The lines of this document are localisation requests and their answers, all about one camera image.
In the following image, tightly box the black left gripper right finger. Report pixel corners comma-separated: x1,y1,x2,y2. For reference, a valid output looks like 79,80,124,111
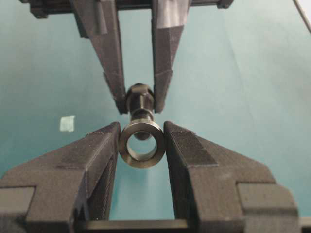
164,121,300,233

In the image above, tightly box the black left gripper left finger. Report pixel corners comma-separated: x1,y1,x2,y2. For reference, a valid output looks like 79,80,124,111
0,122,120,233

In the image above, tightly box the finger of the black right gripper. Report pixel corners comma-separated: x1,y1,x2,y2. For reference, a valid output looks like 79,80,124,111
152,0,190,113
70,0,126,114

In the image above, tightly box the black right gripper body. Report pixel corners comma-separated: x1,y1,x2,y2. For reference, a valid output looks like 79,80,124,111
20,0,233,19

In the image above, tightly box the metal washer ring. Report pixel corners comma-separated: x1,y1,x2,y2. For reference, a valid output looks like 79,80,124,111
118,121,167,169

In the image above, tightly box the dark metal shaft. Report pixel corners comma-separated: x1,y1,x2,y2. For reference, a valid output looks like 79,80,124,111
125,83,155,141

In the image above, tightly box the middle white tape marker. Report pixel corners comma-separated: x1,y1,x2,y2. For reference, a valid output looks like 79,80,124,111
59,115,75,133

